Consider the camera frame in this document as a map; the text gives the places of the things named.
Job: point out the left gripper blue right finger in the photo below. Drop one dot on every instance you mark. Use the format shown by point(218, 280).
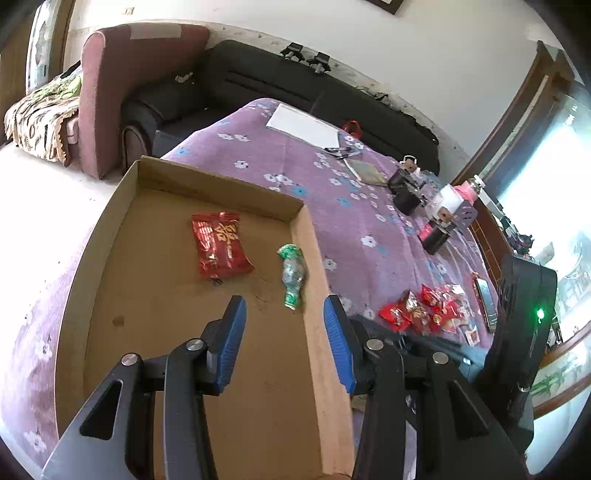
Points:
point(457, 435)

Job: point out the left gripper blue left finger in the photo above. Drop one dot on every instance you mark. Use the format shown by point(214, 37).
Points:
point(111, 436)

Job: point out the pile of red snacks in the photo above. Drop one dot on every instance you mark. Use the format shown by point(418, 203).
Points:
point(433, 311)

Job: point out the green clear candy packet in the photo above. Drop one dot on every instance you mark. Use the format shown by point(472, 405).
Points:
point(293, 275)

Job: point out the red snack packet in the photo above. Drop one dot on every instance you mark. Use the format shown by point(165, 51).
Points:
point(219, 249)

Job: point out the smartphone in red case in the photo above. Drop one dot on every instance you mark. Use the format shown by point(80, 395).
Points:
point(486, 302)

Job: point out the black cup near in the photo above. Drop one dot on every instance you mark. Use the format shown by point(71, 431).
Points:
point(433, 236)

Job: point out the black cup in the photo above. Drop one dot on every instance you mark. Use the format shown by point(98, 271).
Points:
point(433, 236)
point(405, 192)

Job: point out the pink bottle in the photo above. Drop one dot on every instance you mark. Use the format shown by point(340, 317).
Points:
point(470, 189)

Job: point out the purple floral tablecloth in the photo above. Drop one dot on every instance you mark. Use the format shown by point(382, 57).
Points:
point(370, 251)

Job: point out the black cup far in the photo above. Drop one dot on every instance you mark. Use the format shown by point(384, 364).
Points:
point(405, 192)

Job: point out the brown cardboard tray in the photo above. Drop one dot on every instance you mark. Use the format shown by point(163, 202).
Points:
point(284, 414)

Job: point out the tan notebook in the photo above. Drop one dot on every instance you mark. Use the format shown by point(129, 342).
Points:
point(365, 172)

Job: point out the black marker pen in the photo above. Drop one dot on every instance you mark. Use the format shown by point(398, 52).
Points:
point(343, 152)

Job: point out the white paper sheet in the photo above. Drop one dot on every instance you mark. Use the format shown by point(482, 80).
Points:
point(302, 126)

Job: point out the black leather sofa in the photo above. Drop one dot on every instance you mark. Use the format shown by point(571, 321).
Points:
point(158, 116)

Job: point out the patterned blanket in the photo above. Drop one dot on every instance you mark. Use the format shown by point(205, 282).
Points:
point(37, 122)

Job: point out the maroon armchair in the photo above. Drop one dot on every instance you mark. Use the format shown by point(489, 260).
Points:
point(116, 60)

